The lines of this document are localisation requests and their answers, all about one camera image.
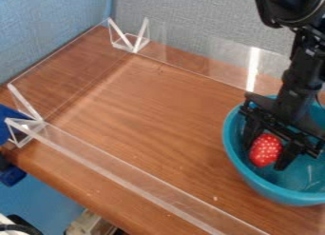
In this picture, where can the black and white object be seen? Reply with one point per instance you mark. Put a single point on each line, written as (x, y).
(13, 228)

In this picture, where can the blue clamp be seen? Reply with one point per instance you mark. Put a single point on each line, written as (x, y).
(11, 174)

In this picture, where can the red toy strawberry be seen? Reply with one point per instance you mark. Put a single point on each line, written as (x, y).
(266, 150)

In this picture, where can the clear acrylic barrier wall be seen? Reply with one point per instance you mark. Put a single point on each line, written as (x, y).
(127, 134)

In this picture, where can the blue plastic bowl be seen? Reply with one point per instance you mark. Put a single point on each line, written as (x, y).
(299, 186)

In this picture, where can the beige object under table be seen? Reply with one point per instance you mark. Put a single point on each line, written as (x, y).
(90, 224)

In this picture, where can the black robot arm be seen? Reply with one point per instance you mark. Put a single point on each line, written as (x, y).
(286, 115)

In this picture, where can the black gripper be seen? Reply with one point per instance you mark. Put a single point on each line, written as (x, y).
(304, 135)

